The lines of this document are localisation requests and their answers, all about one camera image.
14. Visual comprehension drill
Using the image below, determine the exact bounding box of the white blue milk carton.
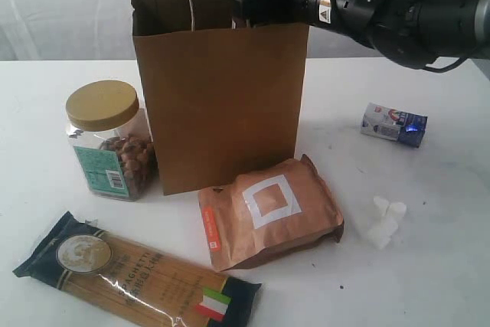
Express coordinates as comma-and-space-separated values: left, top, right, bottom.
361, 103, 428, 148

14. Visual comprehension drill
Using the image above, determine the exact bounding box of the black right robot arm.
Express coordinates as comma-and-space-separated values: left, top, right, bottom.
232, 0, 489, 73

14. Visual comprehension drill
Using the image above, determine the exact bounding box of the white backdrop curtain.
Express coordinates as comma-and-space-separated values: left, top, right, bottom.
0, 0, 490, 63

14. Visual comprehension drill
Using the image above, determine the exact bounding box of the spaghetti packet dark blue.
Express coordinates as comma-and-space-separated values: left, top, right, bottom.
13, 212, 261, 326

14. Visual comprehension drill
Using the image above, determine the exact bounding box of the copper stand-up pouch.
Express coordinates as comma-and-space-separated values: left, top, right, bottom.
198, 155, 345, 271

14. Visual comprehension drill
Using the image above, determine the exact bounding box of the clear jar gold lid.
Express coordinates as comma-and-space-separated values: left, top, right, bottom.
65, 80, 157, 201

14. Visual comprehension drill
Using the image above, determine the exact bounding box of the brown paper bag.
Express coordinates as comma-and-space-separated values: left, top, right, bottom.
131, 0, 309, 195

